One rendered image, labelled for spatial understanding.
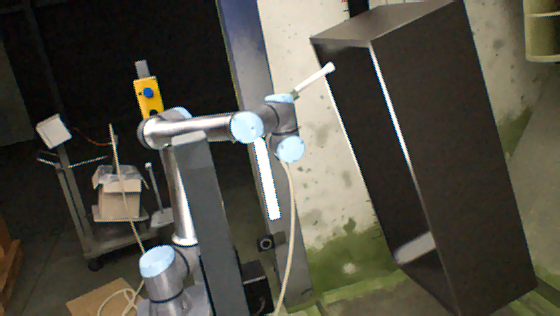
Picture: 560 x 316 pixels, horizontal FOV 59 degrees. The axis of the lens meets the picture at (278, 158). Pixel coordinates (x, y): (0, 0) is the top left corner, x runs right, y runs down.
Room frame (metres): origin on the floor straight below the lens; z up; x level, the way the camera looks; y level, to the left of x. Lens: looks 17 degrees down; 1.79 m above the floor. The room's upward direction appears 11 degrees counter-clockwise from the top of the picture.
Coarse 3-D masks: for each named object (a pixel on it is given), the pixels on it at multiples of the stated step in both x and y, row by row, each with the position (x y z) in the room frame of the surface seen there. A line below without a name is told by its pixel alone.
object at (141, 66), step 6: (144, 60) 2.79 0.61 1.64; (138, 66) 2.75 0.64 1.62; (144, 66) 2.76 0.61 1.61; (138, 72) 2.75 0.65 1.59; (144, 72) 2.76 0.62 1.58; (162, 150) 2.76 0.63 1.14; (162, 156) 2.75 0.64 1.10; (162, 162) 2.75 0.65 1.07; (198, 270) 2.76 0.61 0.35; (198, 276) 2.76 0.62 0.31; (198, 282) 2.76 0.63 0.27; (204, 282) 2.76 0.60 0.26; (210, 306) 2.76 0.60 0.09; (210, 312) 2.76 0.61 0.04
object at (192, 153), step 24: (192, 144) 0.67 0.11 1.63; (192, 168) 0.67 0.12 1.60; (192, 192) 0.67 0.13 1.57; (216, 192) 0.68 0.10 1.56; (192, 216) 0.67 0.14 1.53; (216, 216) 0.68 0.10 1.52; (216, 240) 0.67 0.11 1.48; (216, 264) 0.67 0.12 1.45; (216, 288) 0.67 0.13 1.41; (240, 288) 0.68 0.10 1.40; (216, 312) 0.67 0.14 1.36; (240, 312) 0.68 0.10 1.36
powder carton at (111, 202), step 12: (108, 168) 4.23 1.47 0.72; (120, 168) 4.26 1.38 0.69; (132, 168) 4.30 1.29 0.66; (96, 180) 3.97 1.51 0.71; (108, 180) 3.84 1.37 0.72; (132, 180) 3.91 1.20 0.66; (144, 180) 3.97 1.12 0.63; (108, 192) 3.81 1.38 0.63; (120, 192) 3.89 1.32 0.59; (132, 192) 3.92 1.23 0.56; (108, 204) 3.85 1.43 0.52; (120, 204) 3.88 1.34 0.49; (132, 204) 3.91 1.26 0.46; (108, 216) 3.84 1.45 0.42; (120, 216) 3.87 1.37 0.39; (132, 216) 3.90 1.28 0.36
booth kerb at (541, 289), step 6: (540, 276) 2.27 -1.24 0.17; (540, 282) 2.27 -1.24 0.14; (546, 282) 2.22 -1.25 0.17; (540, 288) 2.27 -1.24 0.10; (546, 288) 2.22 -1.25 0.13; (552, 288) 2.18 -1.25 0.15; (558, 288) 2.15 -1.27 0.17; (540, 294) 2.27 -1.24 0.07; (546, 294) 2.22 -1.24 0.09; (552, 294) 2.18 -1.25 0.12; (558, 294) 2.14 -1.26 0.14; (552, 300) 2.18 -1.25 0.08; (558, 300) 2.14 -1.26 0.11; (558, 306) 2.14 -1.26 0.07
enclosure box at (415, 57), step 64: (448, 0) 1.69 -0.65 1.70; (320, 64) 2.17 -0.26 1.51; (384, 64) 1.59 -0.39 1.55; (448, 64) 1.64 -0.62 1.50; (384, 128) 2.23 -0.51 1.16; (448, 128) 1.64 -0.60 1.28; (384, 192) 2.22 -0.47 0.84; (448, 192) 1.63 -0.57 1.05; (512, 192) 1.69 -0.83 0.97; (448, 256) 1.63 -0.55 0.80; (512, 256) 1.69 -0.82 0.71
